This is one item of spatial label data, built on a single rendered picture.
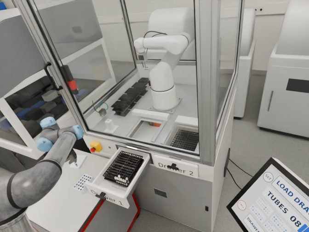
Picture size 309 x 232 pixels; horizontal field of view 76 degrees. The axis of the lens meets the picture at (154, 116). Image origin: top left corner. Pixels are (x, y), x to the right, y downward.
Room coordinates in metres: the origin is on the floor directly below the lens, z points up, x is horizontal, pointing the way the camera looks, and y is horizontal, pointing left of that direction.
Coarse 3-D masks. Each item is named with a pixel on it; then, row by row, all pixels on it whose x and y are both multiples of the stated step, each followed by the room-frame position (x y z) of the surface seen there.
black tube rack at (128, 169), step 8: (120, 152) 1.00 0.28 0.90; (128, 152) 0.99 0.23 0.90; (120, 160) 0.93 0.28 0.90; (128, 160) 0.92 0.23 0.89; (136, 160) 0.91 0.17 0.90; (112, 168) 0.87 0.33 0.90; (120, 168) 0.86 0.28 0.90; (128, 168) 0.85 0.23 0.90; (136, 168) 0.86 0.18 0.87; (120, 176) 0.80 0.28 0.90; (128, 176) 0.79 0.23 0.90; (120, 184) 0.77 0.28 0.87; (128, 184) 0.76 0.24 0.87
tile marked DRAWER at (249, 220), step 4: (248, 216) 0.38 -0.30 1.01; (252, 216) 0.37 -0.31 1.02; (244, 220) 0.38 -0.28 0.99; (248, 220) 0.37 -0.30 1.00; (252, 220) 0.36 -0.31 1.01; (256, 220) 0.35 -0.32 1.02; (248, 224) 0.36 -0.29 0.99; (252, 224) 0.35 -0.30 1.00; (256, 224) 0.34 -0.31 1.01; (252, 228) 0.34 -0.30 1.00; (256, 228) 0.33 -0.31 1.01; (260, 228) 0.33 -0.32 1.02
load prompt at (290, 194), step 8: (280, 176) 0.43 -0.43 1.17; (272, 184) 0.42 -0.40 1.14; (280, 184) 0.41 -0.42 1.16; (288, 184) 0.39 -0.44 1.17; (280, 192) 0.38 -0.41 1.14; (288, 192) 0.37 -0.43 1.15; (296, 192) 0.36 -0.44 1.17; (288, 200) 0.35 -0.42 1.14; (296, 200) 0.34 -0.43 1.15; (304, 200) 0.33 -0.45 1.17; (296, 208) 0.32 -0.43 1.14; (304, 208) 0.31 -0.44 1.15; (304, 216) 0.29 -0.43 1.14
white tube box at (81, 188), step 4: (84, 176) 0.95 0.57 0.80; (88, 176) 0.94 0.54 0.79; (80, 180) 0.93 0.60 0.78; (84, 180) 0.91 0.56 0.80; (88, 180) 0.91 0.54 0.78; (92, 180) 0.91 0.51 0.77; (76, 184) 0.90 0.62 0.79; (80, 184) 0.89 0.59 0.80; (76, 188) 0.86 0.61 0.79; (80, 188) 0.85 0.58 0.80; (84, 188) 0.85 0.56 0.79; (80, 192) 0.83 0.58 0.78; (84, 192) 0.84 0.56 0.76
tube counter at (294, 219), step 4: (292, 216) 0.31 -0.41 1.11; (296, 216) 0.30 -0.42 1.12; (288, 220) 0.30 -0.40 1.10; (292, 220) 0.30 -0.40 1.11; (296, 220) 0.29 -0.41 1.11; (300, 220) 0.29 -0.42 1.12; (292, 224) 0.29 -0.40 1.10; (296, 224) 0.28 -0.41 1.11; (300, 224) 0.28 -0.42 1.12; (304, 224) 0.27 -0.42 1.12; (296, 228) 0.27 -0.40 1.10; (300, 228) 0.27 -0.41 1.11; (304, 228) 0.26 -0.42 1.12; (308, 228) 0.26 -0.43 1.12
